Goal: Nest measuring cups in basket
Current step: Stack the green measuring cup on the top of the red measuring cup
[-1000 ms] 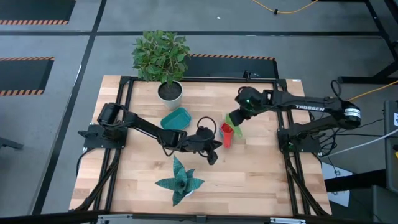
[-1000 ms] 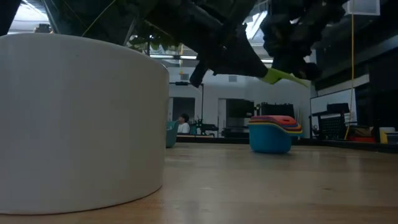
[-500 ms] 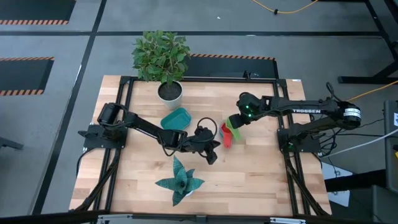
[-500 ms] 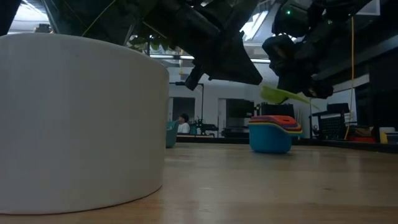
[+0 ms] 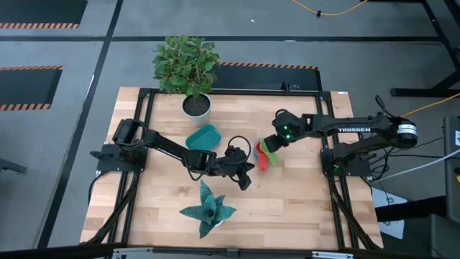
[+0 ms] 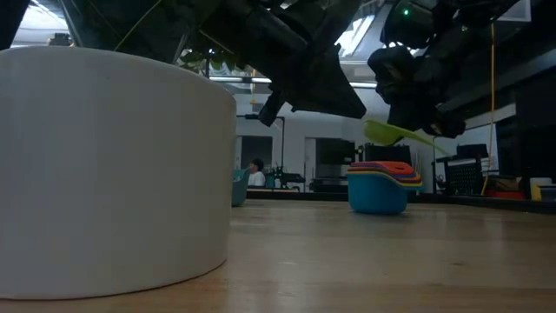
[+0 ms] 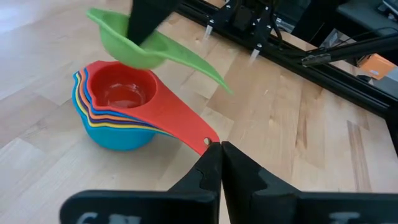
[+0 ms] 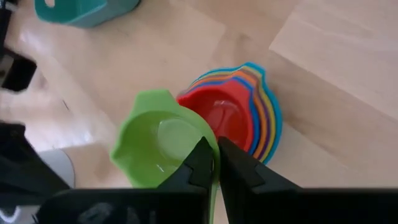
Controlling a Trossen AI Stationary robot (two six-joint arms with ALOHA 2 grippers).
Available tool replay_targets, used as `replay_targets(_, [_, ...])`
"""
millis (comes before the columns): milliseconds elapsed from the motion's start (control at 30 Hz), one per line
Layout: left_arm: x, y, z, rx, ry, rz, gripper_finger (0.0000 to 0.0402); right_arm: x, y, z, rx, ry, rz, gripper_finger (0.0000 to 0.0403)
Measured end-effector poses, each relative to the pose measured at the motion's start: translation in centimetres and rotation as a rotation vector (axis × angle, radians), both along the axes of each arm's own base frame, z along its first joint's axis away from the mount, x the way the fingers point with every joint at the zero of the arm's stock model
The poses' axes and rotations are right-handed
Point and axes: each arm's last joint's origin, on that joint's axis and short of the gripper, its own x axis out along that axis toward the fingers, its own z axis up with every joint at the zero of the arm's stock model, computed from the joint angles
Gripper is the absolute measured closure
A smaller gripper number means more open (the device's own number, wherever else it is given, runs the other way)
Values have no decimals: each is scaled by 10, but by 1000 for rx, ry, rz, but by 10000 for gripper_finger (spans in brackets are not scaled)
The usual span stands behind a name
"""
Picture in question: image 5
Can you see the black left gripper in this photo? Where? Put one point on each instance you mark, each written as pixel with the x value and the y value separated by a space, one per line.
pixel 233 162

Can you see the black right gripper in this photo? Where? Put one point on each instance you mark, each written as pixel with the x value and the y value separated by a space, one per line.
pixel 289 126

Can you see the green plastic measuring cup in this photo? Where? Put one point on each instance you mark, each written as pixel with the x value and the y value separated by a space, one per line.
pixel 273 158

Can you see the red plastic measuring cup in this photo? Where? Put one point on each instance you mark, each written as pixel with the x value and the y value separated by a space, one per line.
pixel 262 163

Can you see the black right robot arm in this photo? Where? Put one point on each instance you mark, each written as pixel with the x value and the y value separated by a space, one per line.
pixel 323 124

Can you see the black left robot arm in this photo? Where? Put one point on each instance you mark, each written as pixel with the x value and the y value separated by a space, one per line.
pixel 169 145

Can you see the teal plastic basket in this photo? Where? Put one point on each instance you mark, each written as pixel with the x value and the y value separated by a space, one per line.
pixel 203 138

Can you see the spiky green succulent plant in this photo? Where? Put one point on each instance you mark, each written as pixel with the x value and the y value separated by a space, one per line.
pixel 208 210

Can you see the wide white ceramic planter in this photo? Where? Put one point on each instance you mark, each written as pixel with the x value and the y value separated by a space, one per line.
pixel 220 223

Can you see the black hazard striped floor mat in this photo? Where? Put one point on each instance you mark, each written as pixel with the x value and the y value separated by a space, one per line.
pixel 39 11
pixel 28 86
pixel 262 77

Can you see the tall white plant pot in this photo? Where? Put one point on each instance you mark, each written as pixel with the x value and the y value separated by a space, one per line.
pixel 196 108

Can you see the leafy green potted plant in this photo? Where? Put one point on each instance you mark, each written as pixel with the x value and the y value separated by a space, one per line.
pixel 185 64

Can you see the grey computer case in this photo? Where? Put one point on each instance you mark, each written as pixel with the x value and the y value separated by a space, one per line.
pixel 452 169

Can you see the black aluminium table frame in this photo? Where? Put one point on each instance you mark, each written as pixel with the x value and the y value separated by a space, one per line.
pixel 233 92

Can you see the silver camera mount bar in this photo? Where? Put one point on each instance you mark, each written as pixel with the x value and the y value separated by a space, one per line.
pixel 230 253

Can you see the black desk leg frame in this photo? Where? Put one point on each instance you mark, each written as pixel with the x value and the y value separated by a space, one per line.
pixel 424 92

